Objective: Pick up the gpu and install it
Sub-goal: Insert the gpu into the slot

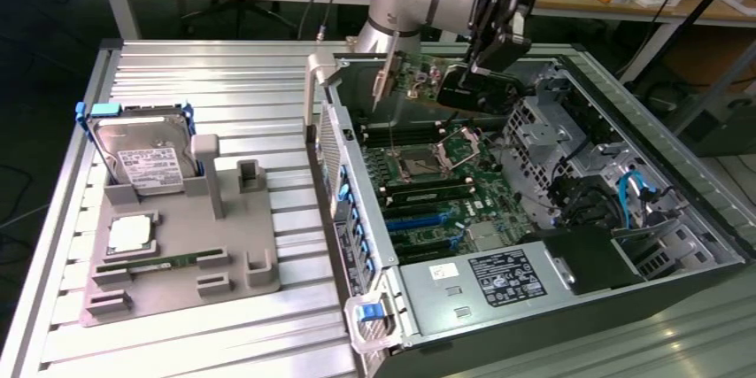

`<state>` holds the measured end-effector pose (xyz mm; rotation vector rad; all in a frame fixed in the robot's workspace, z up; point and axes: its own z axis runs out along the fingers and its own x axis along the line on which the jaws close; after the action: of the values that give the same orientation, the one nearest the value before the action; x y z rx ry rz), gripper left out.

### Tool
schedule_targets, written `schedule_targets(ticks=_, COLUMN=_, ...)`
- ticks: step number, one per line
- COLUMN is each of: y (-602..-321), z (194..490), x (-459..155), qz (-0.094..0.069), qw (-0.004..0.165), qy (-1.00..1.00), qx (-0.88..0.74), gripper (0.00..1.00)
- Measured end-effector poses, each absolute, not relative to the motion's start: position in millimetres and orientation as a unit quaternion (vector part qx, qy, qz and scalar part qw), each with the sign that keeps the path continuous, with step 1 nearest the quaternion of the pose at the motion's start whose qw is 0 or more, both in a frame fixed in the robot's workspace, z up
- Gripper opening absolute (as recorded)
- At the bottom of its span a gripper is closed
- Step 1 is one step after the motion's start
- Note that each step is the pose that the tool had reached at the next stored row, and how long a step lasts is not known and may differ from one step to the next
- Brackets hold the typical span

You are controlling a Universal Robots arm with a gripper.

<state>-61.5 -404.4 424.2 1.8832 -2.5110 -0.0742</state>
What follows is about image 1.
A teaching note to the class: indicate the metal socket cover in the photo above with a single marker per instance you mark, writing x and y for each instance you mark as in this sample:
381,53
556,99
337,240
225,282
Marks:
460,145

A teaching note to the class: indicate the black plastic shroud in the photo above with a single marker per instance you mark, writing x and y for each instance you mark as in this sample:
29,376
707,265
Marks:
584,258

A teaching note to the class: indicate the thin locking lever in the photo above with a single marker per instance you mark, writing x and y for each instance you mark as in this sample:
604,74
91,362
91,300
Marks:
392,134

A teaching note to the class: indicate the hard disk in blue carrier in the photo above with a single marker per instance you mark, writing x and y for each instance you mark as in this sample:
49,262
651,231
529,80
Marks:
139,152

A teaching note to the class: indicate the grey parts rack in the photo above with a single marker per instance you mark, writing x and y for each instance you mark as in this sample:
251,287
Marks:
189,218

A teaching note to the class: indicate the grey power supply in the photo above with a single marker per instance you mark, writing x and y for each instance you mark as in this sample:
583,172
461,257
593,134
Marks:
437,303

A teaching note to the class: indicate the blue expansion slot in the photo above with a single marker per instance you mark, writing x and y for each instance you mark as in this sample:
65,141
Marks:
413,222

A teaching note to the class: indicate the grey metal disk bay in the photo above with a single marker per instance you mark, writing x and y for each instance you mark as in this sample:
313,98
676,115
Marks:
543,130

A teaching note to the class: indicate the black RAM stick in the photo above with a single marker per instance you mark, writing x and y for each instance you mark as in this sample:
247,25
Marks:
425,197

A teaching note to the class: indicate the green RAM stick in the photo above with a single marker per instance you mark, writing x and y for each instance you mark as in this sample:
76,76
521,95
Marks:
165,261

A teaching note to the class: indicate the open black PC case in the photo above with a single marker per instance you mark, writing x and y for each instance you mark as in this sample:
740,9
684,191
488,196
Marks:
679,307

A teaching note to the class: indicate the green motherboard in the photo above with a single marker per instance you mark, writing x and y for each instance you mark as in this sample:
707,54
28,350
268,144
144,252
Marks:
489,201

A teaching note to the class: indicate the black equipment box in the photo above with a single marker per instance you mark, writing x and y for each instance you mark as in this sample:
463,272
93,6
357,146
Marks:
720,130

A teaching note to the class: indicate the graphics card with black cooler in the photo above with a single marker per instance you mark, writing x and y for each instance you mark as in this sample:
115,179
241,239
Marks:
455,94

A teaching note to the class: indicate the CPU socket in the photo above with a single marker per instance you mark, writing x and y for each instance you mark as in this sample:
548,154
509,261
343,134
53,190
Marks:
419,165

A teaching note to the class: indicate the silver chipset heatsink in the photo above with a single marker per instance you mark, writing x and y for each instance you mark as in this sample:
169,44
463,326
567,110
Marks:
485,236

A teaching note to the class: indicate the silver CPU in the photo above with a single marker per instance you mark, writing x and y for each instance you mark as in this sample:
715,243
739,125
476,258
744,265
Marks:
131,233

